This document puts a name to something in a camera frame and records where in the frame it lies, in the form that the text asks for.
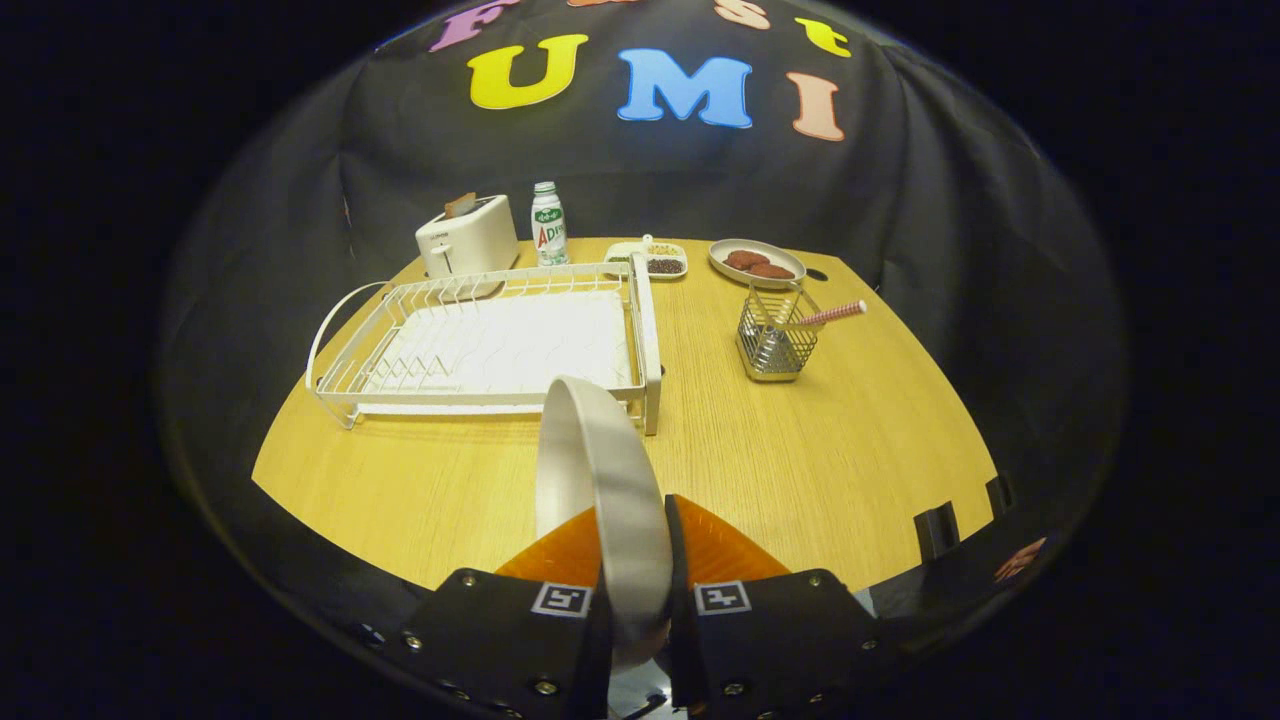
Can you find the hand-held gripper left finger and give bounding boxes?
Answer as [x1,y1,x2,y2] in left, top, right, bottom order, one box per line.
[395,505,613,720]

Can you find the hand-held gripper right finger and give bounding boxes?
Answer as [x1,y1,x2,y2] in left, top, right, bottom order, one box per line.
[665,494,901,720]

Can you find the silver wire basket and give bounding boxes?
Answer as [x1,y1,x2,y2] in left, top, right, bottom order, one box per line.
[736,280,825,383]

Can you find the white wire dish rack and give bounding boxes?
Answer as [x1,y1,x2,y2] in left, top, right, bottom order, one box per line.
[305,253,664,437]

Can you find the white spoon with striped handle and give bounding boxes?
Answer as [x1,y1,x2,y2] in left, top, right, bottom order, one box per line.
[790,300,869,331]

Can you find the beige plate with red patties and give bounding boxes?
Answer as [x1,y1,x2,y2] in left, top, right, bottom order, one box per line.
[708,238,807,289]

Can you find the white divided tray with beans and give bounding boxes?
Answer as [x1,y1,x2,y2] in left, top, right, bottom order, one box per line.
[604,235,689,281]

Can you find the white bottle with green label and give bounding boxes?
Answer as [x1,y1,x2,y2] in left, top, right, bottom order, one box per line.
[530,181,569,267]

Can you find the white toaster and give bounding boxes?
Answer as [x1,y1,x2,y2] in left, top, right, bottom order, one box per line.
[415,193,521,282]

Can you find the black backdrop cloth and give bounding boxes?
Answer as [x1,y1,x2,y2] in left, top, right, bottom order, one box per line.
[155,0,1131,701]

